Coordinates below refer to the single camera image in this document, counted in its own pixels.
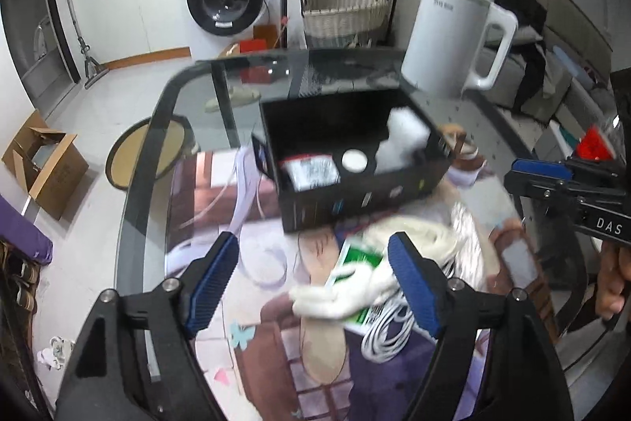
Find red white packet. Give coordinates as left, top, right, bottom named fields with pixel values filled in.
left=281, top=155, right=342, bottom=192

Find light grey cable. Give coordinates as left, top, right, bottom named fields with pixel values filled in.
left=360, top=298, right=417, bottom=365

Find white foam piece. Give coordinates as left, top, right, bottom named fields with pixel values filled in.
left=373, top=108, right=429, bottom=175

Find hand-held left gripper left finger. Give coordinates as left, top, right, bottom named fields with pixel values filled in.
left=53, top=231, right=241, bottom=421

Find white glove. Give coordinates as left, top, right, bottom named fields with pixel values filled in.
left=288, top=253, right=410, bottom=320

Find light blue pillow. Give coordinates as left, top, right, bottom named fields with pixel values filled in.
left=552, top=45, right=590, bottom=82

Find white electric kettle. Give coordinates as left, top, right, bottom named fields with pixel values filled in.
left=400, top=0, right=518, bottom=99

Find beige slipper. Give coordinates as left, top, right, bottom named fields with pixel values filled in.
left=204, top=86, right=262, bottom=111

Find white lower kitchen cabinet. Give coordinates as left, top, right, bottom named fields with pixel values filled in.
left=69, top=0, right=191, bottom=67

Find open cardboard box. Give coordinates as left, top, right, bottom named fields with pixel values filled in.
left=1, top=109, right=90, bottom=221

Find printed table mat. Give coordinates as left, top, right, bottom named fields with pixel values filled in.
left=165, top=150, right=543, bottom=421

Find black storage box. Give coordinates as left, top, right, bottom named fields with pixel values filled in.
left=251, top=88, right=457, bottom=234

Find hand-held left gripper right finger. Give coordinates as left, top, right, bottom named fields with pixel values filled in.
left=387, top=232, right=575, bottom=421

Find person's right hand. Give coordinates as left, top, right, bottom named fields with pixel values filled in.
left=595, top=243, right=631, bottom=320

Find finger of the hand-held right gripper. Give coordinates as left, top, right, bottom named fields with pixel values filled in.
left=504, top=173, right=582, bottom=211
left=512, top=159, right=575, bottom=180

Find black clothes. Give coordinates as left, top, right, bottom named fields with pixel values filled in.
left=473, top=0, right=549, bottom=113

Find wicker laundry basket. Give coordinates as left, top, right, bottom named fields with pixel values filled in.
left=300, top=0, right=395, bottom=52

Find green white packet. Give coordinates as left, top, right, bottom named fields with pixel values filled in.
left=325, top=238, right=395, bottom=334

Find grey sofa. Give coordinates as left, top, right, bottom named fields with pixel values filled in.
left=394, top=0, right=617, bottom=146

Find round brown stool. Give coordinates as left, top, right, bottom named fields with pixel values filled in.
left=105, top=115, right=200, bottom=192

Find white round lid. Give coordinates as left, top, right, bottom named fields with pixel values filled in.
left=342, top=148, right=368, bottom=172

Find crumpled white paper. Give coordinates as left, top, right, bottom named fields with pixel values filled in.
left=37, top=335, right=75, bottom=370

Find white rope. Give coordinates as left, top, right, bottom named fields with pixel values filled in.
left=362, top=216, right=459, bottom=265

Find purple cloth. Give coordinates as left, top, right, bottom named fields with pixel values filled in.
left=0, top=194, right=54, bottom=266

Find grey flat mop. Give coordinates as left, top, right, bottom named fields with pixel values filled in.
left=59, top=0, right=110, bottom=90

